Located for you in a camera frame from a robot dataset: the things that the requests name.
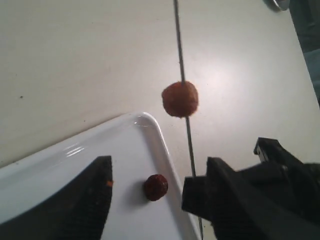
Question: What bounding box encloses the thin metal skewer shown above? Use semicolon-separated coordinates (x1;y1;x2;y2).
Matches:
173;0;204;240

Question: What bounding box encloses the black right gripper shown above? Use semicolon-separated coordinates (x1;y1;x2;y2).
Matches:
181;137;320;240

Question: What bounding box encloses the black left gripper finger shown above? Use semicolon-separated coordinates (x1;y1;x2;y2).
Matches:
0;156;113;240

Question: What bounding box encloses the white plastic tray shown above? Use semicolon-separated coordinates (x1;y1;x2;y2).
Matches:
0;112;200;240

